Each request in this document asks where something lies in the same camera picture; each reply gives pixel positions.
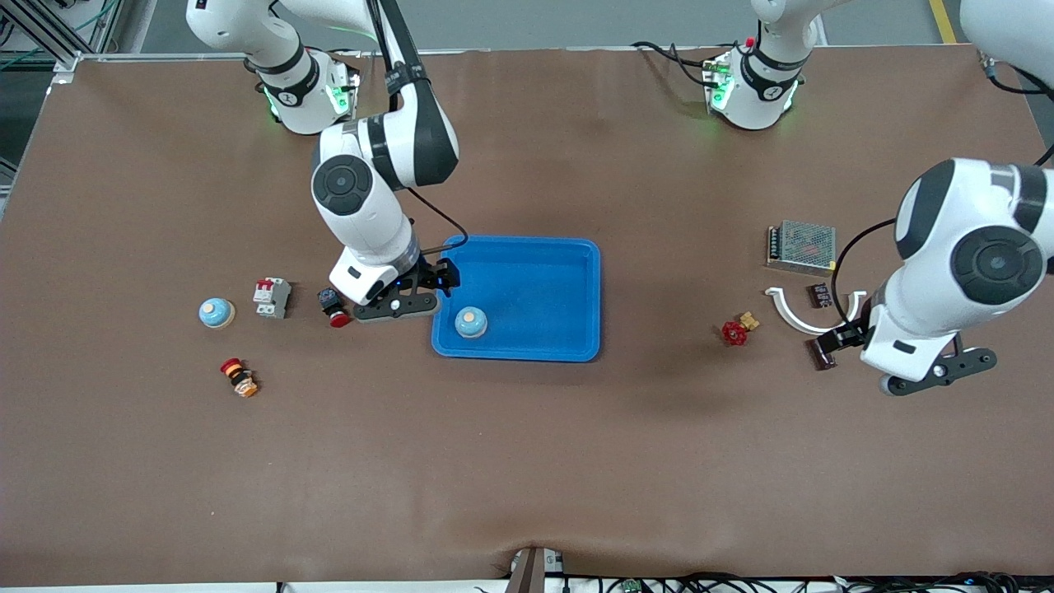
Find white curved plastic clip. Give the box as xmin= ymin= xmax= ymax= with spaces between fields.
xmin=764 ymin=287 xmax=868 ymax=336

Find white circuit breaker red switches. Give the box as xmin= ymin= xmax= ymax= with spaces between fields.
xmin=253 ymin=278 xmax=292 ymax=320

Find blue plastic tray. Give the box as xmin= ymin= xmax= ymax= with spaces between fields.
xmin=431 ymin=236 xmax=602 ymax=363

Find brass valve red handwheel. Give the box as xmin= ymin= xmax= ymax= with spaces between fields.
xmin=722 ymin=311 xmax=760 ymax=348

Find aluminium frame profile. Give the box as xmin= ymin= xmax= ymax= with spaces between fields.
xmin=0 ymin=0 xmax=112 ymax=71

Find red orange striped push button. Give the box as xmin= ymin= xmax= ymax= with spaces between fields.
xmin=220 ymin=357 xmax=259 ymax=399

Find red mushroom button black body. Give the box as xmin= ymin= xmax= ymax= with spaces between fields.
xmin=318 ymin=287 xmax=353 ymax=329

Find black camera cable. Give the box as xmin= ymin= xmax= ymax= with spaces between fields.
xmin=371 ymin=0 xmax=470 ymax=256
xmin=830 ymin=62 xmax=1054 ymax=326

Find metal clamp bracket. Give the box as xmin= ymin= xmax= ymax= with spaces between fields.
xmin=509 ymin=546 xmax=565 ymax=593

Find black base cable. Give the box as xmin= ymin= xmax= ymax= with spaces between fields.
xmin=632 ymin=40 xmax=713 ymax=87

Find black cable bundle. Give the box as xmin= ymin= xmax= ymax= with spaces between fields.
xmin=568 ymin=571 xmax=1054 ymax=593

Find metal mesh power supply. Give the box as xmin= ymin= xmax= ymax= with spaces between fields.
xmin=765 ymin=219 xmax=837 ymax=278

